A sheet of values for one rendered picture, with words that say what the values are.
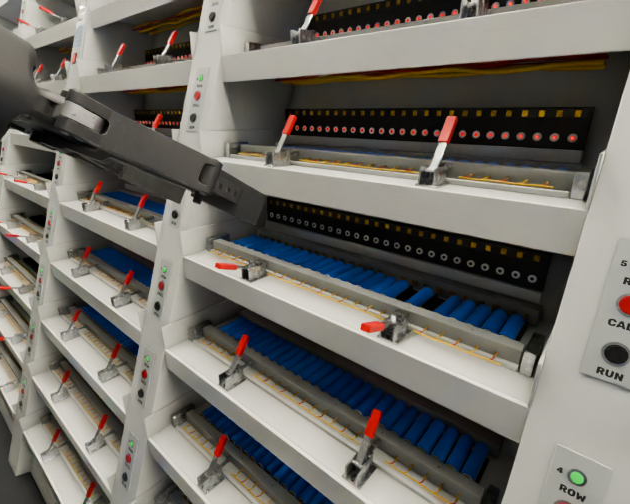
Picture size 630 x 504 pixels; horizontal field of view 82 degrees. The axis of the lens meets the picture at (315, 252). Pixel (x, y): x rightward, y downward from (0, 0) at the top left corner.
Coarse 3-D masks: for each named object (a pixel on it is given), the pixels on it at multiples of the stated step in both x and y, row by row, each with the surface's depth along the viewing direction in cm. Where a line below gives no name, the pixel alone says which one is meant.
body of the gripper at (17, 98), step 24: (0, 48) 21; (24, 48) 22; (0, 72) 21; (24, 72) 22; (0, 96) 21; (24, 96) 22; (48, 96) 23; (0, 120) 22; (24, 120) 24; (48, 120) 23
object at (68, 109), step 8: (56, 104) 23; (64, 104) 21; (72, 104) 21; (56, 112) 22; (64, 112) 21; (72, 112) 21; (80, 112) 21; (88, 112) 22; (72, 120) 21; (80, 120) 22; (88, 120) 22; (96, 120) 22; (88, 128) 22; (96, 128) 22
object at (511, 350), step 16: (224, 240) 73; (224, 256) 69; (240, 256) 68; (256, 256) 65; (288, 272) 61; (304, 272) 59; (304, 288) 56; (320, 288) 57; (336, 288) 55; (352, 288) 53; (368, 304) 51; (384, 304) 50; (400, 304) 49; (416, 320) 47; (432, 320) 45; (448, 320) 45; (448, 336) 45; (464, 336) 43; (480, 336) 42; (496, 336) 42; (496, 352) 41; (512, 352) 40
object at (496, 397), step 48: (192, 240) 72; (336, 240) 70; (240, 288) 61; (288, 288) 58; (528, 288) 50; (336, 336) 49; (528, 336) 46; (432, 384) 41; (480, 384) 38; (528, 384) 38
